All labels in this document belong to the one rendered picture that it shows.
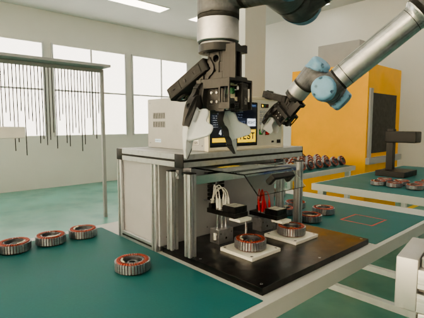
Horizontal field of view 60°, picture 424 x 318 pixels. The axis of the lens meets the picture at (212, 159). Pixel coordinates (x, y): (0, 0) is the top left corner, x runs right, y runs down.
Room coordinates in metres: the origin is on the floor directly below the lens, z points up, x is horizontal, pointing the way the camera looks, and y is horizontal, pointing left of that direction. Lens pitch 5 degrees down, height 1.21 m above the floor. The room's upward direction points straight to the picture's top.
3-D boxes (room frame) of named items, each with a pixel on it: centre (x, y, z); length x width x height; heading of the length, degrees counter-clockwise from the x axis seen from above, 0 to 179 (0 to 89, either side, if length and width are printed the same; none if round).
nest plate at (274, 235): (1.42, -0.31, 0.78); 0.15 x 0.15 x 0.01; 43
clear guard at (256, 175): (1.24, -0.11, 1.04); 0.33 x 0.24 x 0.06; 43
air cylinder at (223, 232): (1.36, -0.04, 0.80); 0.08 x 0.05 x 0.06; 133
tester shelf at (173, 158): (1.57, -0.01, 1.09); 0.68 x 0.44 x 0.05; 133
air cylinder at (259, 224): (1.52, -0.22, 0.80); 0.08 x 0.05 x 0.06; 133
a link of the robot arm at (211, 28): (0.68, -0.01, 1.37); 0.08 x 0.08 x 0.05
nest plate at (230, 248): (1.25, -0.13, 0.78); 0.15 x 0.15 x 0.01; 43
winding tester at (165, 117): (1.58, -0.02, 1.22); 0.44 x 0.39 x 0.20; 133
